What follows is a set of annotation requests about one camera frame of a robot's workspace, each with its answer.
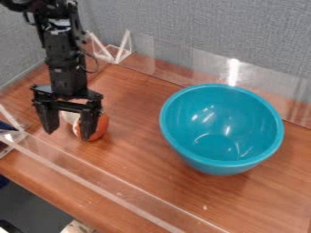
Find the clear acrylic left bracket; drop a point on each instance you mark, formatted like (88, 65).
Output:
(10, 132)

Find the clear acrylic corner bracket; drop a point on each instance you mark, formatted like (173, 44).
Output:
(109, 53)

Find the red toy mushroom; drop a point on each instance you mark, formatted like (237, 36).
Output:
(71, 118)

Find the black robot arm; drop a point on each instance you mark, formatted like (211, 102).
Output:
(55, 17)

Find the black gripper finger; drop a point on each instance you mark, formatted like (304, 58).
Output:
(88, 123)
(47, 112)

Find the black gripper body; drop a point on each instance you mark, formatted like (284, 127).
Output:
(68, 91)

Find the clear acrylic front barrier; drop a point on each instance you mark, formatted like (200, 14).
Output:
(93, 195)

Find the clear acrylic back barrier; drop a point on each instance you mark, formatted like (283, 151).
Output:
(188, 66)

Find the clear acrylic barrier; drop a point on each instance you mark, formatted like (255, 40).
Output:
(93, 195)
(188, 66)

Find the blue plastic bowl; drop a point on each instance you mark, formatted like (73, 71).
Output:
(223, 129)

